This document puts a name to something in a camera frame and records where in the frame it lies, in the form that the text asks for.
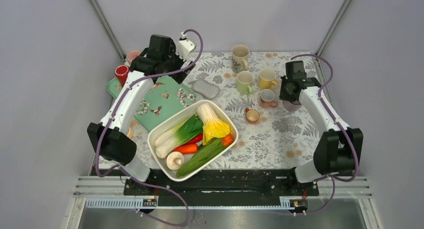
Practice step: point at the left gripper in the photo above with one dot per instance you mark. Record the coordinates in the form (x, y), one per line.
(178, 77)

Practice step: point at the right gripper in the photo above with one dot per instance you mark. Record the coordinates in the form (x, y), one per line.
(282, 96)

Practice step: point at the purple mug black handle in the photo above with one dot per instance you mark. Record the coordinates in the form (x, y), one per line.
(291, 106)

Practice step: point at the yellow mug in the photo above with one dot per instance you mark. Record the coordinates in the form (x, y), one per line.
(267, 79)

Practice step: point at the terracotta pink mug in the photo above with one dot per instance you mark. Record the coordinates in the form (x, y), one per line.
(267, 99)

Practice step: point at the light green mug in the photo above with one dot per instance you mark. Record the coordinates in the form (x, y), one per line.
(244, 84)

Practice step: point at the small orange mug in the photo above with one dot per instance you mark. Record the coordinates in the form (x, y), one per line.
(252, 116)

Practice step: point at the cream floral mug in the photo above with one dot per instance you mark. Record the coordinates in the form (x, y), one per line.
(240, 55)

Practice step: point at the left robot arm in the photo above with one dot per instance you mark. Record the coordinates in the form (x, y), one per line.
(113, 148)

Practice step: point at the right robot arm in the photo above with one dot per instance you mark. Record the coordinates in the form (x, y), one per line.
(340, 146)

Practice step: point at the red mug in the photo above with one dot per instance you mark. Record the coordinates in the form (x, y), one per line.
(121, 73)

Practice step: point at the green floral tray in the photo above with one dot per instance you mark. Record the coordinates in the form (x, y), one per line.
(152, 106)

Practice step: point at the grey sponge pad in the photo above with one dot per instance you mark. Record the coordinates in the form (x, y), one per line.
(206, 89)

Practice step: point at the floral tablecloth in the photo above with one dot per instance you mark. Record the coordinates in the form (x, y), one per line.
(281, 140)

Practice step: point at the pink tall cup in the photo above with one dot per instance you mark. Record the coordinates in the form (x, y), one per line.
(132, 55)

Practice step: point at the bok choy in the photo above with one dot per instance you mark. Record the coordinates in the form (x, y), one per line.
(178, 136)

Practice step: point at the napa cabbage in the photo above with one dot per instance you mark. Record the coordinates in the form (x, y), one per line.
(213, 126)

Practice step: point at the red chili pepper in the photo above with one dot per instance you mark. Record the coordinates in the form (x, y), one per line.
(196, 139)

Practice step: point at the orange carrot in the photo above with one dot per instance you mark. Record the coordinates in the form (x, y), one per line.
(191, 148)

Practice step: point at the yellow tape roll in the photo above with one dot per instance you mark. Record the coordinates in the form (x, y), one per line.
(130, 133)

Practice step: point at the white mushroom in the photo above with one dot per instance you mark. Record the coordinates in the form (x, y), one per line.
(175, 160)

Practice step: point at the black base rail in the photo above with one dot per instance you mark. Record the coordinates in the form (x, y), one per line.
(270, 182)

